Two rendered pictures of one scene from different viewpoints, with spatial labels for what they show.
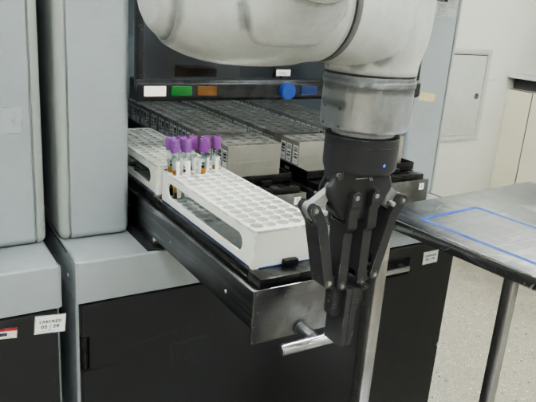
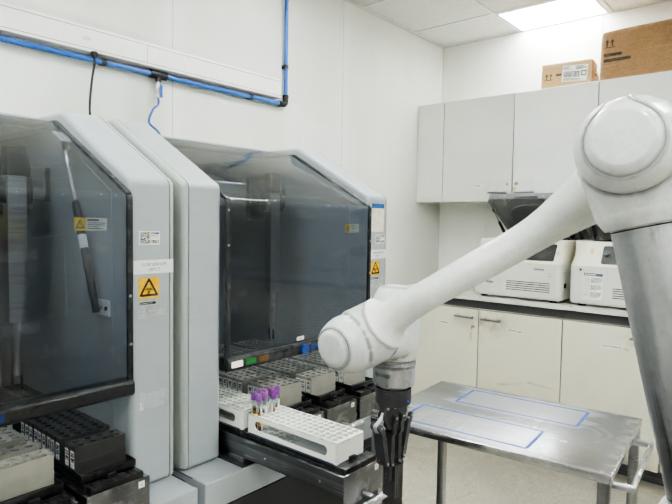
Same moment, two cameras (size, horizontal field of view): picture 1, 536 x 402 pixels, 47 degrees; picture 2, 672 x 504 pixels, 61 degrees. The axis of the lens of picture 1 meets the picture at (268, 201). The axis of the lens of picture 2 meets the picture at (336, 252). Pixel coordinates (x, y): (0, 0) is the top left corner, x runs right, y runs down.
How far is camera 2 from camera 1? 0.66 m
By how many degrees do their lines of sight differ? 22
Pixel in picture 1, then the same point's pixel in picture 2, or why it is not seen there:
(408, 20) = (414, 338)
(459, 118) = not seen: hidden behind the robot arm
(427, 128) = not seen: hidden behind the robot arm
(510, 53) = (390, 274)
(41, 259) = (181, 486)
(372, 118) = (402, 381)
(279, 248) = (347, 450)
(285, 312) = (357, 486)
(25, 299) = not seen: outside the picture
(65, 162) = (186, 418)
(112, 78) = (212, 360)
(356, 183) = (394, 411)
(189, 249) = (284, 461)
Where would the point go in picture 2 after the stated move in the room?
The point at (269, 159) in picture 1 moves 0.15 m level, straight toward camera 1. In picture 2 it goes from (295, 392) to (309, 409)
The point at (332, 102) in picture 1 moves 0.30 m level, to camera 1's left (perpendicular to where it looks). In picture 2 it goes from (382, 375) to (234, 386)
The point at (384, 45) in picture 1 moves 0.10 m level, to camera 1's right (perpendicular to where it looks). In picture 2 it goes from (406, 350) to (451, 347)
